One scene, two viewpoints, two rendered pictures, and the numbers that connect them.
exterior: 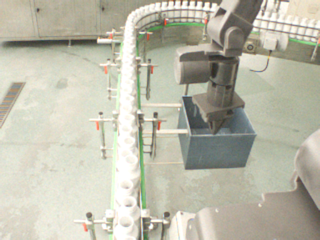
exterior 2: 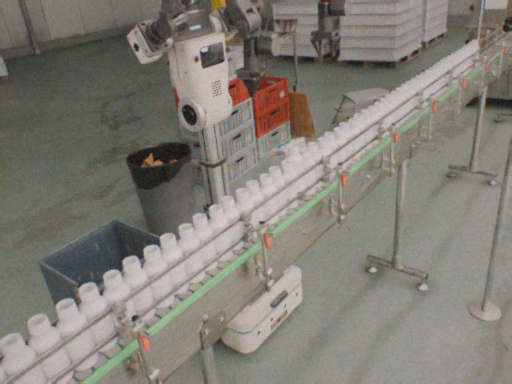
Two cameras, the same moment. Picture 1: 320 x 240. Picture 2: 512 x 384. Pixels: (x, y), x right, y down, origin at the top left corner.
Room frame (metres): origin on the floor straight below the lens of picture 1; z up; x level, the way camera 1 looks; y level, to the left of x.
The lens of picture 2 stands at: (1.66, 0.97, 1.77)
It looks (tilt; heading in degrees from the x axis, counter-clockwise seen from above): 27 degrees down; 226
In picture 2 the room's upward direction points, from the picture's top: 6 degrees counter-clockwise
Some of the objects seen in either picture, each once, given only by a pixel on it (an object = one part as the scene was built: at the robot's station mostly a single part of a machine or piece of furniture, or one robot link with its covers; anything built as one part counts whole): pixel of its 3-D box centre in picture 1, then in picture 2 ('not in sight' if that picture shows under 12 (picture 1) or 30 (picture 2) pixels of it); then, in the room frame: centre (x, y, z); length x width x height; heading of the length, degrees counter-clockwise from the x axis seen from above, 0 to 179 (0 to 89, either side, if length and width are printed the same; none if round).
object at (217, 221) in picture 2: (127, 107); (219, 232); (0.97, 0.09, 1.08); 0.06 x 0.06 x 0.17
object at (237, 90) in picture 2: not in sight; (213, 92); (-0.89, -2.02, 0.78); 0.61 x 0.41 x 0.22; 11
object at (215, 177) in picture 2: not in sight; (218, 195); (0.38, -0.61, 0.74); 0.11 x 0.11 x 0.40; 5
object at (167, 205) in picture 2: not in sight; (167, 194); (0.06, -1.57, 0.32); 0.45 x 0.45 x 0.64
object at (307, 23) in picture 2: not in sight; (313, 28); (-5.65, -4.47, 0.50); 1.23 x 1.05 x 1.00; 3
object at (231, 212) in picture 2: (129, 115); (230, 223); (0.91, 0.08, 1.08); 0.06 x 0.06 x 0.17
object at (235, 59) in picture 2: not in sight; (209, 66); (-0.88, -2.02, 1.00); 0.61 x 0.41 x 0.22; 12
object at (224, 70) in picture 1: (221, 67); (252, 45); (0.52, -0.14, 1.51); 0.07 x 0.06 x 0.07; 100
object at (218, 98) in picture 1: (220, 92); (251, 64); (0.53, -0.15, 1.45); 0.10 x 0.07 x 0.07; 110
